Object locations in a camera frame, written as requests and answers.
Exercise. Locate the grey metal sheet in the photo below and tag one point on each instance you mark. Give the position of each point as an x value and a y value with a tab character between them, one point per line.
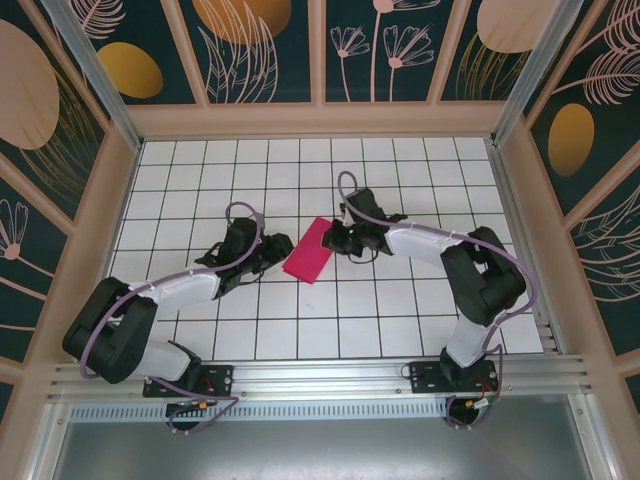
320	450

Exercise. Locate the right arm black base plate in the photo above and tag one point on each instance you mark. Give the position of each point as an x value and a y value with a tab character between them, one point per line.
425	377

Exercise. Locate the small circuit board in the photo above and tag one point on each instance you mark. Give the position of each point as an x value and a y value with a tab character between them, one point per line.
480	403
192	405

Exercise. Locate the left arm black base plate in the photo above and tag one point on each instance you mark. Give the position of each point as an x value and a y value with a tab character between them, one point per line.
220	380

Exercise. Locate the aluminium mounting rail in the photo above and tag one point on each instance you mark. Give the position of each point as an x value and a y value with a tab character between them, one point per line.
320	375

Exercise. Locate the aluminium side rail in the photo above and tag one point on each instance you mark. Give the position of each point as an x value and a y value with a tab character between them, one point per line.
515	200

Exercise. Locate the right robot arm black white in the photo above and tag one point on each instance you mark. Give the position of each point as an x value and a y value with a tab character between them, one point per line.
485	280

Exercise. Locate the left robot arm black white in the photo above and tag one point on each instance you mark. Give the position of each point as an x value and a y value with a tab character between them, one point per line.
115	340

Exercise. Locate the pink square paper sheet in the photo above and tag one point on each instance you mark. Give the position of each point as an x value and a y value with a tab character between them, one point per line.
307	255

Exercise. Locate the aluminium frame post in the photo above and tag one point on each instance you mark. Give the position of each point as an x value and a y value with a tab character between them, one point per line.
534	75
100	85

